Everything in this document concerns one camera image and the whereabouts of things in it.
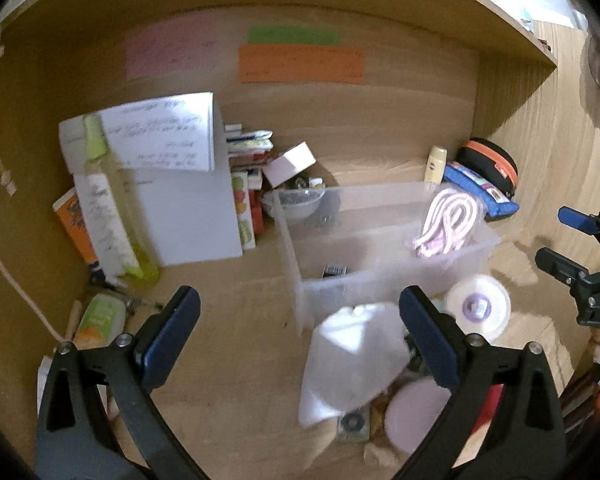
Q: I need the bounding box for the beige seashell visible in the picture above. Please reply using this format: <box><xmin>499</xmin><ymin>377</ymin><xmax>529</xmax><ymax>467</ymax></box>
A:
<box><xmin>363</xmin><ymin>442</ymin><xmax>400</xmax><ymax>468</ymax></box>

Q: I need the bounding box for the green orange tube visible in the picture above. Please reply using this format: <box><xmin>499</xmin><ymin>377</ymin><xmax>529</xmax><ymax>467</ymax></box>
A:
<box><xmin>73</xmin><ymin>292</ymin><xmax>126</xmax><ymax>350</ymax></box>

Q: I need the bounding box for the pink white striped cable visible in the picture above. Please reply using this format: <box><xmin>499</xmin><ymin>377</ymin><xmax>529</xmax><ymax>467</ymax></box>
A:
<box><xmin>412</xmin><ymin>187</ymin><xmax>481</xmax><ymax>259</ymax></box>

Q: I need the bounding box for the clear plastic storage bin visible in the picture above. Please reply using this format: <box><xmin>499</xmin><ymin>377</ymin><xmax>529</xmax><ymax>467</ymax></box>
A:
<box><xmin>274</xmin><ymin>182</ymin><xmax>500</xmax><ymax>332</ymax></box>

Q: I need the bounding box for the white plastic bag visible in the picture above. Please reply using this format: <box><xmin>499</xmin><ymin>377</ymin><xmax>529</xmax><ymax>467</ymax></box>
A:
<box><xmin>298</xmin><ymin>302</ymin><xmax>411</xmax><ymax>428</ymax></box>

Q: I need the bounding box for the clear glass bowl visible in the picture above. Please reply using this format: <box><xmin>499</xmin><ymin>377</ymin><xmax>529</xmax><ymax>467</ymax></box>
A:
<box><xmin>261</xmin><ymin>188</ymin><xmax>326</xmax><ymax>224</ymax></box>

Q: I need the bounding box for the green sticky note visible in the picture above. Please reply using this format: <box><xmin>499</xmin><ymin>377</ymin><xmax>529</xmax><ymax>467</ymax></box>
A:
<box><xmin>247</xmin><ymin>25</ymin><xmax>340</xmax><ymax>46</ymax></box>

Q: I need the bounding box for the small cream lotion bottle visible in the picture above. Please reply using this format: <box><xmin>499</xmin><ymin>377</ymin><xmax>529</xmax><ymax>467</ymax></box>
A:
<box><xmin>424</xmin><ymin>145</ymin><xmax>448</xmax><ymax>184</ymax></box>

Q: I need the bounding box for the yellow spray bottle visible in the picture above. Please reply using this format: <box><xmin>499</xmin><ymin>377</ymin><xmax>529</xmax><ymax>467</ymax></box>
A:
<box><xmin>83</xmin><ymin>114</ymin><xmax>160</xmax><ymax>287</ymax></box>

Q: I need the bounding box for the black orange zipper case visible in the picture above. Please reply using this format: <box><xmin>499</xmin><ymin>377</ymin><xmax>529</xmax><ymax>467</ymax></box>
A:
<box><xmin>455</xmin><ymin>138</ymin><xmax>519</xmax><ymax>198</ymax></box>

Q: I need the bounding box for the stack of books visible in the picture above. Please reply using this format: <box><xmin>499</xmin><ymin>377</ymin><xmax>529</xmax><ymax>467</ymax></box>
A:
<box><xmin>224</xmin><ymin>124</ymin><xmax>274</xmax><ymax>235</ymax></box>

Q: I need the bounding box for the small pink white box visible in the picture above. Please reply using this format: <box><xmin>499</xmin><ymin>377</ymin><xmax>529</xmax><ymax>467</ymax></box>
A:
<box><xmin>262</xmin><ymin>142</ymin><xmax>316</xmax><ymax>188</ymax></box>

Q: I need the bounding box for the white tape roll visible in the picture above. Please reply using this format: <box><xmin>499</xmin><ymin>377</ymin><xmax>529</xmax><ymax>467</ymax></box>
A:
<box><xmin>443</xmin><ymin>274</ymin><xmax>512</xmax><ymax>344</ymax></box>

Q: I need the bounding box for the orange sticky note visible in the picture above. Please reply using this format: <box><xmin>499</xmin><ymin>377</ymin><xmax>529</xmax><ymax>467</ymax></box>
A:
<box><xmin>238</xmin><ymin>44</ymin><xmax>365</xmax><ymax>84</ymax></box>

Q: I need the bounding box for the fruit pattern carton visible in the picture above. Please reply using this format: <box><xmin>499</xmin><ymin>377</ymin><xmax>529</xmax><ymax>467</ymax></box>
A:
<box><xmin>232</xmin><ymin>172</ymin><xmax>256</xmax><ymax>250</ymax></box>

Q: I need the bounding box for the blue pencil pouch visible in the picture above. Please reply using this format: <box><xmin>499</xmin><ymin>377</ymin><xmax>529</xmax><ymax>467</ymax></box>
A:
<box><xmin>443</xmin><ymin>162</ymin><xmax>519</xmax><ymax>221</ymax></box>

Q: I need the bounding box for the pink round compact case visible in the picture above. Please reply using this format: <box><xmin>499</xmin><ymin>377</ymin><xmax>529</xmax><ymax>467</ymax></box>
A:
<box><xmin>385</xmin><ymin>377</ymin><xmax>451</xmax><ymax>454</ymax></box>

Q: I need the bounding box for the pink sticky note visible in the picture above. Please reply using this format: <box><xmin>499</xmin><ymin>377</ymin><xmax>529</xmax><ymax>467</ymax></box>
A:
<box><xmin>124</xmin><ymin>12</ymin><xmax>218</xmax><ymax>80</ymax></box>

